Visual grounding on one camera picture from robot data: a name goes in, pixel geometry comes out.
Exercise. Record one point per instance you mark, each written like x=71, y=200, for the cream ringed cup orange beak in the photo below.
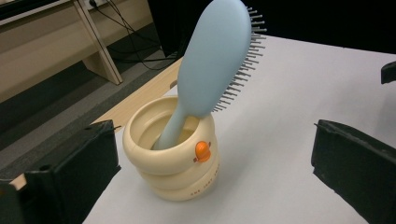
x=174, y=168

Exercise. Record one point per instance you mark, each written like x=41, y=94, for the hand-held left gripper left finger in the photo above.
x=74, y=174

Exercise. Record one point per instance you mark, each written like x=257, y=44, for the beige wooden bench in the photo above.
x=46, y=46

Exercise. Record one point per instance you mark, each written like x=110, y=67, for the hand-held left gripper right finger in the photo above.
x=358, y=168

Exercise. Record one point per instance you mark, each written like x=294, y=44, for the white table cover sheet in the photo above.
x=280, y=140

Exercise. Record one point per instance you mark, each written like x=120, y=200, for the wooden table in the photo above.
x=140, y=99

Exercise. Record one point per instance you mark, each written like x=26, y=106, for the light blue hairbrush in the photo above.
x=214, y=62

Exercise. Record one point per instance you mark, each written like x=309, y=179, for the black curtain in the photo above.
x=311, y=18

